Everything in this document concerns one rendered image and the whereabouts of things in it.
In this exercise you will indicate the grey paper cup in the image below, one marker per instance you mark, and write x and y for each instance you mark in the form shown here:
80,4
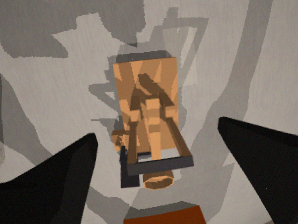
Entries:
2,157

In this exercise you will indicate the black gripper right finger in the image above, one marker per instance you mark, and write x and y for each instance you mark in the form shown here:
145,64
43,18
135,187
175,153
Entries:
269,159

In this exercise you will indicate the wooden catapult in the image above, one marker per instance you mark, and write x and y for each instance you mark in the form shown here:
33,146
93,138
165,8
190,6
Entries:
148,94

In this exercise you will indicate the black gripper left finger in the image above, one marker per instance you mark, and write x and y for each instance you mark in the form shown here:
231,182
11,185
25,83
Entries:
53,192

